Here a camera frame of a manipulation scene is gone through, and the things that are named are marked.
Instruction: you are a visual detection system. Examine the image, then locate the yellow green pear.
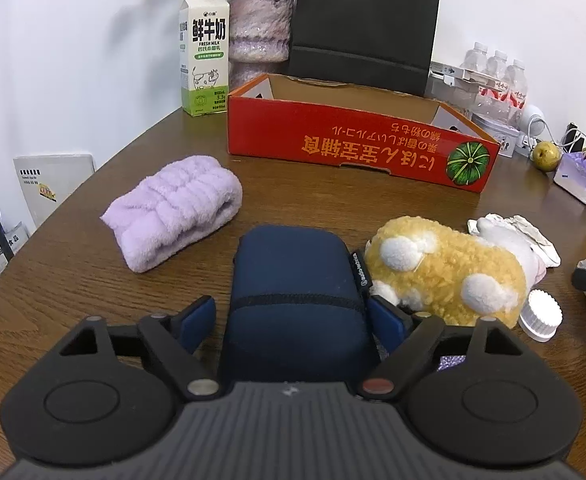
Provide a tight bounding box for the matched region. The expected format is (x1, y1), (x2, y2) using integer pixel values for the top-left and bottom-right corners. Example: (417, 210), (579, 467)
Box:
(532, 141), (560, 172)

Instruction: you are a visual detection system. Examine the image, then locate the red cardboard box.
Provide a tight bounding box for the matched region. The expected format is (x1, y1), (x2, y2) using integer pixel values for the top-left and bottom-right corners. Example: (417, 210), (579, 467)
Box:
(226, 73), (502, 195)

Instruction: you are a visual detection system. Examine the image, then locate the white ribbed bottle cap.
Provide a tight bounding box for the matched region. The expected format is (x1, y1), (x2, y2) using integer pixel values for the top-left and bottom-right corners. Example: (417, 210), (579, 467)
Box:
(518, 290), (564, 344)

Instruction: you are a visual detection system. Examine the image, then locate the white crumpled cloth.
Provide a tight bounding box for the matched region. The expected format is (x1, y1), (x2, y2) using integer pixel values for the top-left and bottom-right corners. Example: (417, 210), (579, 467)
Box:
(467, 214), (562, 268)

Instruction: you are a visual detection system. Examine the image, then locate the pale tin box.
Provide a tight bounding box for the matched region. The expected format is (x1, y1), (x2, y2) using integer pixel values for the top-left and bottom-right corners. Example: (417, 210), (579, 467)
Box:
(473, 112), (524, 159)

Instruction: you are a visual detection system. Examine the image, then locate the navy blue zip pouch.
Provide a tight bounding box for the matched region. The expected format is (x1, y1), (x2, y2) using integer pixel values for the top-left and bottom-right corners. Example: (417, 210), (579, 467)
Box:
(220, 225), (381, 386)

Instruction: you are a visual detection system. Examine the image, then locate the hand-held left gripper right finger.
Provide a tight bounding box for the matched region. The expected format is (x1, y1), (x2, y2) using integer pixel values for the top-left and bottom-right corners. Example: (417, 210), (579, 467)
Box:
(355, 295), (524, 403)

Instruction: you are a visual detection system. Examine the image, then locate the purple white packet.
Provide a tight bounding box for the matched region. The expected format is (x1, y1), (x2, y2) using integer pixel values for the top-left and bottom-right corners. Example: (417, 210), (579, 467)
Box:
(553, 152), (586, 205)

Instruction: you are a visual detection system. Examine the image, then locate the small white desk fan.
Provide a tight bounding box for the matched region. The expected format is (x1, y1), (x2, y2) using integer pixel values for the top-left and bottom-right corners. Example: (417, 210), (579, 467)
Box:
(518, 105), (548, 147)

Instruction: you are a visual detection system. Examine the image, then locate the purple mottled vase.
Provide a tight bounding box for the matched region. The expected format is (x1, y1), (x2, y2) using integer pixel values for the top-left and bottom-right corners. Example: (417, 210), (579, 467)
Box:
(226, 0), (295, 88)

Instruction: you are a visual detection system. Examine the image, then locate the clear water bottle red label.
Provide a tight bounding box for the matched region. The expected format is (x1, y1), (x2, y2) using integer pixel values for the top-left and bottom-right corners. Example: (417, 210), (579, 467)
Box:
(502, 59), (530, 111)
(460, 42), (488, 78)
(484, 50), (510, 98)

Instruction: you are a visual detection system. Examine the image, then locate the white cable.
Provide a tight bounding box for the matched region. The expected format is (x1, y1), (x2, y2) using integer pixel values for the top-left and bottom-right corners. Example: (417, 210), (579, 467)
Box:
(543, 120), (580, 153)

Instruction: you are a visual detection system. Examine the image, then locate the green white milk carton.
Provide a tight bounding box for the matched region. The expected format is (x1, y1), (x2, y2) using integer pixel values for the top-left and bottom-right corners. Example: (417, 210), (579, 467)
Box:
(178, 0), (231, 117)

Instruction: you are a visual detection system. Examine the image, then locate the yellow white hamster plush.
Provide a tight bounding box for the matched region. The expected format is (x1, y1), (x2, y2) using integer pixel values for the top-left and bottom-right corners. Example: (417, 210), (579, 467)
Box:
(363, 215), (548, 331)

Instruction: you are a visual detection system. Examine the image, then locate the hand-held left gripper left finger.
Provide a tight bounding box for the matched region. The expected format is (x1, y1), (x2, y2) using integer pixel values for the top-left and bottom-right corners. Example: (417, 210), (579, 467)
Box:
(60, 296), (221, 402)

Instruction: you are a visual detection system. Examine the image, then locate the black paper bag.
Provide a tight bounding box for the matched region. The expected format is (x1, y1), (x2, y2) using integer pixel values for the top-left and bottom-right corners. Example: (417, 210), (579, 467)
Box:
(287, 0), (442, 97)

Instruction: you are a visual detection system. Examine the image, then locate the black charger plug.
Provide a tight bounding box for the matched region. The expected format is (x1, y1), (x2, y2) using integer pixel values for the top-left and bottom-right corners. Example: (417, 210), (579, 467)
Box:
(563, 122), (586, 153)

